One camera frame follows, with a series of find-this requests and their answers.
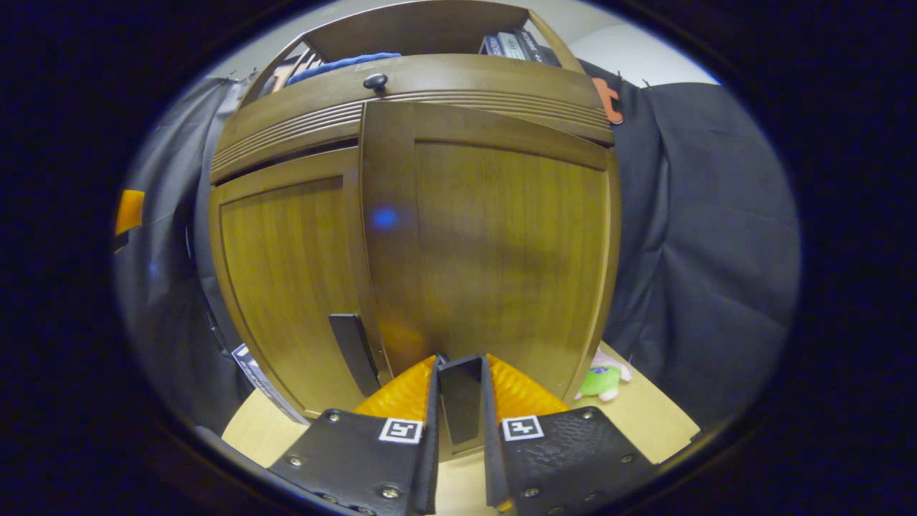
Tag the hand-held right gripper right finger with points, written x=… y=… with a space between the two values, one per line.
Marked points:
x=491 y=459

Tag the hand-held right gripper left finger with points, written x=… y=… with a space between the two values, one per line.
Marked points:
x=430 y=444

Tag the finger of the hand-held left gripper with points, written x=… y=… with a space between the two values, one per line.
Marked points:
x=129 y=211

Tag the wooden shoe cabinet door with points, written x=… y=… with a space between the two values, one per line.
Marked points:
x=286 y=272
x=501 y=251

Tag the wooden double-door shoe cabinet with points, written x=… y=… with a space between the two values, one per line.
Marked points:
x=415 y=29

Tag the wooden cabinet drawer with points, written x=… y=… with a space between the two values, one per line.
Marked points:
x=466 y=79

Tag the green plush toy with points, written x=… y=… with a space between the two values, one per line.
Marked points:
x=605 y=380

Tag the blue and white box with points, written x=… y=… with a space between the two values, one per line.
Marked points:
x=261 y=380

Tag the blue folded towel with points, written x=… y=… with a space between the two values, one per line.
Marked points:
x=337 y=64

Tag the black round drawer knob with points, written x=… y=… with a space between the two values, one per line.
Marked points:
x=375 y=81

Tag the black backdrop cloth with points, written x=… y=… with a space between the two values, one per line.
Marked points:
x=716 y=251

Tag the dark blue book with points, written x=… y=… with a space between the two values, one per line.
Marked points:
x=493 y=45

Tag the grey book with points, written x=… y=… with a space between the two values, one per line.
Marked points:
x=513 y=45

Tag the black book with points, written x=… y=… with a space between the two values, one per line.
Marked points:
x=542 y=50

